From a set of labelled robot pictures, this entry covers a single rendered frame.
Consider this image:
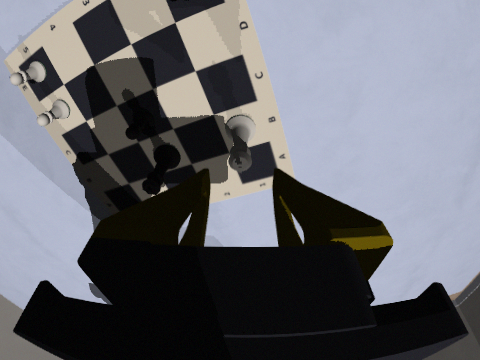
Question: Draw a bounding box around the white pawn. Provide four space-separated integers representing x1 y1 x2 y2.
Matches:
10 61 47 86
37 99 70 126

